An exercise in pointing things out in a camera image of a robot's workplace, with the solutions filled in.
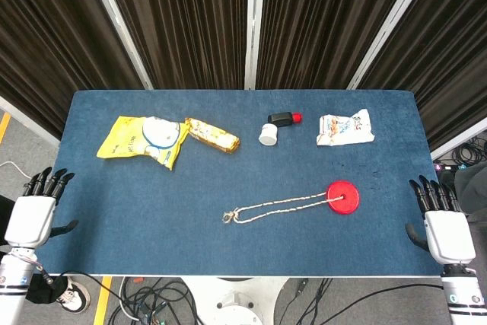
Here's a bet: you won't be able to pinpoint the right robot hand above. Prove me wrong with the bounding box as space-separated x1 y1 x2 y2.
405 175 477 265

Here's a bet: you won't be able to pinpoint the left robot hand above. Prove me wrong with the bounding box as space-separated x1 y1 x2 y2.
4 167 79 249

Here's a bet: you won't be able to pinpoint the red disc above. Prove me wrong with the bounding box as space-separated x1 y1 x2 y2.
326 180 361 215

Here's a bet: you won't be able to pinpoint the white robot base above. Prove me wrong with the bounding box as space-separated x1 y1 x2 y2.
182 276 290 325

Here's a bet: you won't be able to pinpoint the power strip with plugs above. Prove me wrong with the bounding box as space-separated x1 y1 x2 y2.
433 163 476 172

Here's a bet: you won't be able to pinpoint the black and white sneaker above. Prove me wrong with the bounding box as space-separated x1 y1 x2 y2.
56 277 91 314

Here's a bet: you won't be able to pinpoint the yellow floor tape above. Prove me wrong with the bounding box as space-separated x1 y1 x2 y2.
93 276 113 325

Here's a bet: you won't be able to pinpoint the yellow snack bag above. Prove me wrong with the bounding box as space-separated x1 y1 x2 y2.
96 115 190 171

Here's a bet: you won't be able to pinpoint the white crumpled snack packet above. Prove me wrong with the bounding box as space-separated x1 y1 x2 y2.
316 108 376 148

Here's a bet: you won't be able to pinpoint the black bottle with red cap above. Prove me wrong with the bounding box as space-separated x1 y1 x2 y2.
267 111 304 127

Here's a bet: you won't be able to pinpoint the gold wrapped snack bar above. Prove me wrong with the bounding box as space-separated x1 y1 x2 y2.
184 117 240 154

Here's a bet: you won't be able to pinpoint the small white jar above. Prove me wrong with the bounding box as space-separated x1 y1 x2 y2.
258 123 279 147

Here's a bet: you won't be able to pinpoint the blue table mat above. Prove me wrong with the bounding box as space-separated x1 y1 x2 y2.
36 90 445 276

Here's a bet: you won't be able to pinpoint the dark pleated curtain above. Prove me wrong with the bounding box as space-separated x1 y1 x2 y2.
0 0 487 151

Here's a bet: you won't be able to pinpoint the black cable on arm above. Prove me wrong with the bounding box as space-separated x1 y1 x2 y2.
36 263 130 325

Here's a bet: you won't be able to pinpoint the tangled floor cables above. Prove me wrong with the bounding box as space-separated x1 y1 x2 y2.
119 277 202 325

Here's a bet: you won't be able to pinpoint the white curtain frame post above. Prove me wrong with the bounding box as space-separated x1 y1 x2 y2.
345 0 434 91
243 0 266 91
81 0 154 91

